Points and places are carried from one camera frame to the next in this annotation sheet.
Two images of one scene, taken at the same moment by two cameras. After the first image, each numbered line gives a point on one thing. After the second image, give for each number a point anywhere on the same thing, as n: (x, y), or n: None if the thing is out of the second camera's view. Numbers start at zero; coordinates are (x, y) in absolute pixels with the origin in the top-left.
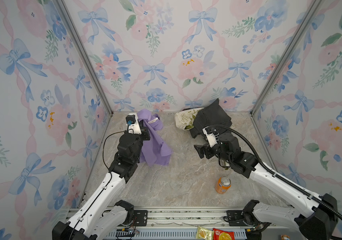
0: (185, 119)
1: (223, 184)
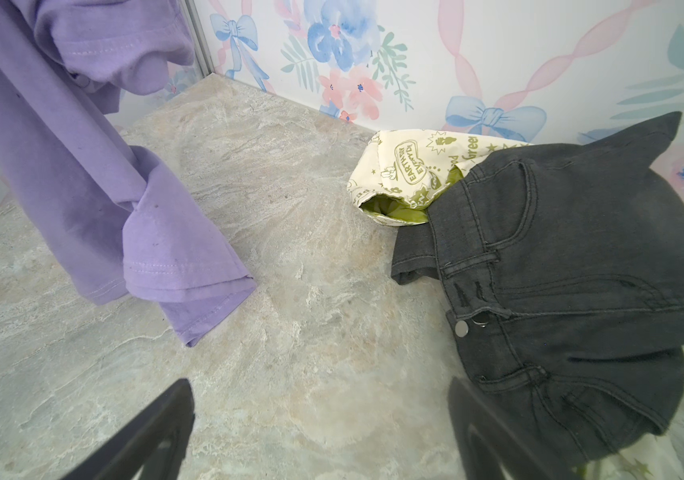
0: (401, 172)
1: None
